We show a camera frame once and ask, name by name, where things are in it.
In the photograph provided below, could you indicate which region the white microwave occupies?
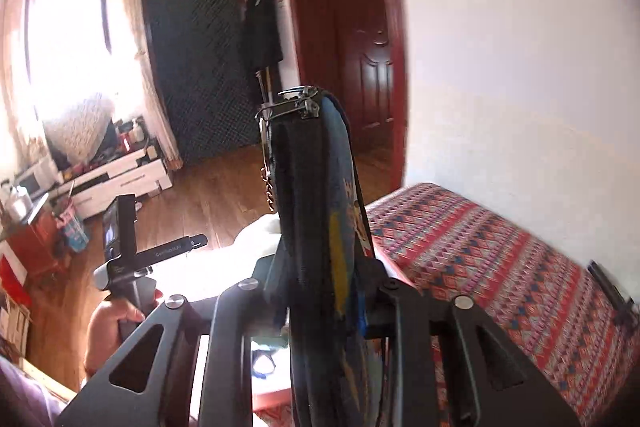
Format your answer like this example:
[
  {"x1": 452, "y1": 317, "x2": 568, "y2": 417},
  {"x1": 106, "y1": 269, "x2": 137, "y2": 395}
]
[{"x1": 12, "y1": 157, "x2": 63, "y2": 198}]

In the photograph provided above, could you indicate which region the white low cabinet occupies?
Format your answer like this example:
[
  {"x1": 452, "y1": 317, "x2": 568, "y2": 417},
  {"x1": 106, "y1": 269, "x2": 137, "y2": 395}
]
[{"x1": 47, "y1": 152, "x2": 173, "y2": 220}]

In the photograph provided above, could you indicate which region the red patterned woven blanket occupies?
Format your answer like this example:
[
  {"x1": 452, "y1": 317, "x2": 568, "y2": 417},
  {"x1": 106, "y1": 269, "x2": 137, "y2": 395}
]
[{"x1": 255, "y1": 182, "x2": 638, "y2": 427}]

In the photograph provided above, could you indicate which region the hanging black coat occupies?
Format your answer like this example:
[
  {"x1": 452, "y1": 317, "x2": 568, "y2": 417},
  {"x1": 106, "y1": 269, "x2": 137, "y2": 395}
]
[{"x1": 242, "y1": 0, "x2": 285, "y2": 80}]

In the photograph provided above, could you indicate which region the dark red wooden door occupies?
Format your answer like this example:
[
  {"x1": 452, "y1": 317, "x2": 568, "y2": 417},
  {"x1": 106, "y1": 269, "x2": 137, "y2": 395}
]
[{"x1": 282, "y1": 0, "x2": 396, "y2": 142}]

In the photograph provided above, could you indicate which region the silver pot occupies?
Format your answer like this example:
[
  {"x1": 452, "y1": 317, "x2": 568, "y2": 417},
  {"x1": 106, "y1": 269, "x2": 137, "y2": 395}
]
[{"x1": 0, "y1": 179, "x2": 36, "y2": 223}]

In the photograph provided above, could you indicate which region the dark mesh screen door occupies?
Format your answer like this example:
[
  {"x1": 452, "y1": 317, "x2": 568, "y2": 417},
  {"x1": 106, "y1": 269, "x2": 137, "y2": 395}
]
[{"x1": 140, "y1": 0, "x2": 261, "y2": 162}]

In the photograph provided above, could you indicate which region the blue printed cup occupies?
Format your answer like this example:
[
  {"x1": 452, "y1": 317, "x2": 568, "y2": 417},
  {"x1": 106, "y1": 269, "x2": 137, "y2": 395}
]
[{"x1": 62, "y1": 212, "x2": 90, "y2": 253}]

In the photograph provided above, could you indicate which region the person's left hand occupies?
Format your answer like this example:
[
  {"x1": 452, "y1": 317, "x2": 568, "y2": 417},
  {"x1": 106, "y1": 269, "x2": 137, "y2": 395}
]
[{"x1": 84, "y1": 289, "x2": 165, "y2": 378}]

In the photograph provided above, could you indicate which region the dark zip pouch blue yellow print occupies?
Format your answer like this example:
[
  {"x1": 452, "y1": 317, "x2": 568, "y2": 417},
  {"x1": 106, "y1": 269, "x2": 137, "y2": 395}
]
[{"x1": 255, "y1": 84, "x2": 391, "y2": 427}]

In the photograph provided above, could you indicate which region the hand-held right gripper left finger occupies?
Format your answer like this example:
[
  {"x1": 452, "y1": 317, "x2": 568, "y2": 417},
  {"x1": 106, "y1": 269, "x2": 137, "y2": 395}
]
[{"x1": 54, "y1": 252, "x2": 291, "y2": 427}]

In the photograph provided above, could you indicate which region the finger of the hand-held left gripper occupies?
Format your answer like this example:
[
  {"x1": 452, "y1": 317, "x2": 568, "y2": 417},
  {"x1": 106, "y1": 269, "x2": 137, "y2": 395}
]
[{"x1": 137, "y1": 233, "x2": 208, "y2": 268}]

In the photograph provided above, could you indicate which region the black metal rod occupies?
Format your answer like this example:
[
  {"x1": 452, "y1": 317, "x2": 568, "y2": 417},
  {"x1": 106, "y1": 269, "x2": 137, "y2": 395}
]
[{"x1": 587, "y1": 259, "x2": 638, "y2": 328}]

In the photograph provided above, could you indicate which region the cream lace curtain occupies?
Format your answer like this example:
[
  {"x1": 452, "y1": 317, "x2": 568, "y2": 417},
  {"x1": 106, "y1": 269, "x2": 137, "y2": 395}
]
[{"x1": 120, "y1": 0, "x2": 183, "y2": 170}]

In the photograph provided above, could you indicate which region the person's purple trouser leg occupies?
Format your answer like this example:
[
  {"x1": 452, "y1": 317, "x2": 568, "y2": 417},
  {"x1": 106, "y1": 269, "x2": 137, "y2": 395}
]
[{"x1": 0, "y1": 354, "x2": 66, "y2": 427}]

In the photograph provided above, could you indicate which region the white cardboard box red rim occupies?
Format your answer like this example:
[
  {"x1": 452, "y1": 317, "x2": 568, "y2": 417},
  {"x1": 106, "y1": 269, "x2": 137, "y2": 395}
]
[{"x1": 165, "y1": 214, "x2": 293, "y2": 414}]

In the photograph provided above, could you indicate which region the red cabinet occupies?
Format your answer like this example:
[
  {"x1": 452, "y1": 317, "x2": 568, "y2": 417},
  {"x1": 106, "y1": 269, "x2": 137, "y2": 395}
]
[{"x1": 0, "y1": 207, "x2": 66, "y2": 308}]

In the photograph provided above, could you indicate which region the white lace cover cloth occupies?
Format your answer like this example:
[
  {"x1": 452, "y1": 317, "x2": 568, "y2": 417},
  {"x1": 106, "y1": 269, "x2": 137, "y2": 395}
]
[{"x1": 42, "y1": 93, "x2": 116, "y2": 168}]

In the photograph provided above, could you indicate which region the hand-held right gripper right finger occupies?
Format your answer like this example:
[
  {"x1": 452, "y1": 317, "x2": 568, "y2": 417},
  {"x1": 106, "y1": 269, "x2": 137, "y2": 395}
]
[{"x1": 357, "y1": 257, "x2": 583, "y2": 427}]

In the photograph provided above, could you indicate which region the bright window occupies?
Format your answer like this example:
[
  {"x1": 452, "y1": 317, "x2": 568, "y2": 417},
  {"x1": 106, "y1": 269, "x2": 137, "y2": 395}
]
[{"x1": 22, "y1": 0, "x2": 111, "y2": 118}]

